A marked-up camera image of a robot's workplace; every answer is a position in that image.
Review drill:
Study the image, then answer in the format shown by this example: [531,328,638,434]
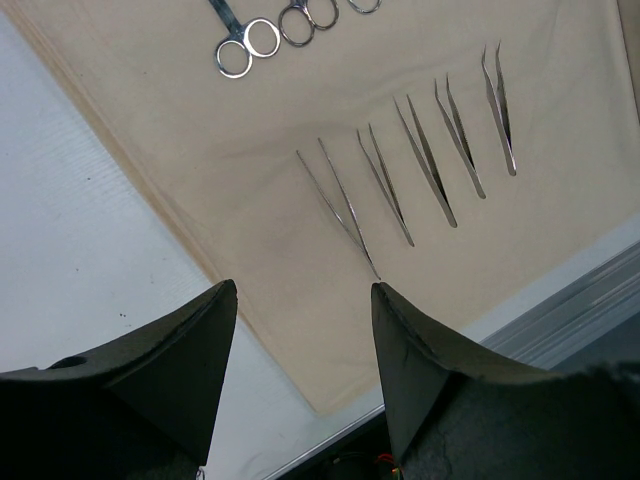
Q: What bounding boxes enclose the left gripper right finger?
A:
[371,283,639,479]

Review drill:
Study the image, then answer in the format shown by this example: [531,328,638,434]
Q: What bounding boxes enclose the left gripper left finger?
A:
[1,280,236,479]

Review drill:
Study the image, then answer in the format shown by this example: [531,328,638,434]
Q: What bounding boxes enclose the straight silver tweezers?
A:
[393,94,458,228]
[356,124,415,247]

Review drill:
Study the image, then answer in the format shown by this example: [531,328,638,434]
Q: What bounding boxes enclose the curved tip silver tweezers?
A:
[434,75,487,199]

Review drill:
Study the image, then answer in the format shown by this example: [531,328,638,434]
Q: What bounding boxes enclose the surgical forceps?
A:
[295,138,382,280]

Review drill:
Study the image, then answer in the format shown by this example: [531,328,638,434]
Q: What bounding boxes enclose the beige cloth wrap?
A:
[1,1,639,413]

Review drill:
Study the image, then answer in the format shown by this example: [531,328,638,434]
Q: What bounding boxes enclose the surgical scissors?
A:
[208,0,282,79]

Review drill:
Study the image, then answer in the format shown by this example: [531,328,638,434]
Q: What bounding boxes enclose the silver ring-handled hemostat clamp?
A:
[348,0,382,15]

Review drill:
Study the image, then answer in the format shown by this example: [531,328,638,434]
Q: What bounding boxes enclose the metal instrument tray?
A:
[617,0,640,114]

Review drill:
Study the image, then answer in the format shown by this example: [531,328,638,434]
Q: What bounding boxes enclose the front aluminium rail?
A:
[259,244,640,480]

